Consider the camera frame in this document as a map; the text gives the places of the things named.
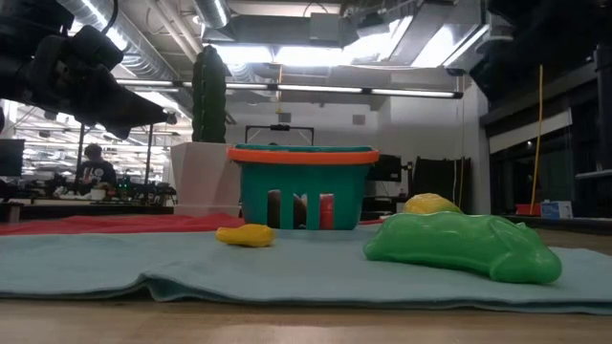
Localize black rig crossbar frame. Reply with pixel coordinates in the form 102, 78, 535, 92
244, 124, 317, 147

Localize white angular planter pot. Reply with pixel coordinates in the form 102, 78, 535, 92
169, 140, 243, 207

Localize green toy cucumber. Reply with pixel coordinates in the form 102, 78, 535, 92
362, 211, 564, 284

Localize small yellow toy banana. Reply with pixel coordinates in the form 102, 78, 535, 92
215, 223, 276, 248

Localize light blue cloth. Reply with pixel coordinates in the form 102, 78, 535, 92
0, 224, 612, 315

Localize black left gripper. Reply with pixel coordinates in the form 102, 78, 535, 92
0, 26, 178, 140

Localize white planter saucer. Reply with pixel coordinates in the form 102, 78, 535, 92
172, 204, 243, 219

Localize blue and white box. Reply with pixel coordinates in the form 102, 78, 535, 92
540, 200, 574, 221

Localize person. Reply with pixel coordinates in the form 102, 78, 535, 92
76, 142, 119, 197

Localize black tall rig frame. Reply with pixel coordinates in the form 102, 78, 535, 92
76, 121, 155, 200

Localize teal basket orange handles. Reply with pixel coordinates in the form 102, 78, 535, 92
227, 142, 382, 231

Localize dark monitor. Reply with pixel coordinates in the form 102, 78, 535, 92
0, 138, 26, 177

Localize brown toy kiwi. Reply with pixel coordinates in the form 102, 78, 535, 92
266, 189, 307, 229

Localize silver ventilation duct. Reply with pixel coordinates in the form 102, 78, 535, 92
193, 0, 231, 30

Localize long ceiling light bar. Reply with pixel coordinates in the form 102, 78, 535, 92
114, 78, 464, 100

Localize red toy strawberry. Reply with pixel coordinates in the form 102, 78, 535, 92
318, 194, 335, 230

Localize red cloth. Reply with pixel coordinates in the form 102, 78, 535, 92
0, 213, 383, 237

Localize yellow toy corn cob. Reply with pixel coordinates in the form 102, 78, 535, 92
403, 192, 463, 215

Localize tall green cactus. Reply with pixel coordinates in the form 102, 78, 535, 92
190, 45, 229, 144

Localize black panel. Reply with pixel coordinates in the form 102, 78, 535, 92
410, 156, 473, 207

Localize black monitor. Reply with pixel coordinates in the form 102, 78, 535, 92
366, 153, 404, 183

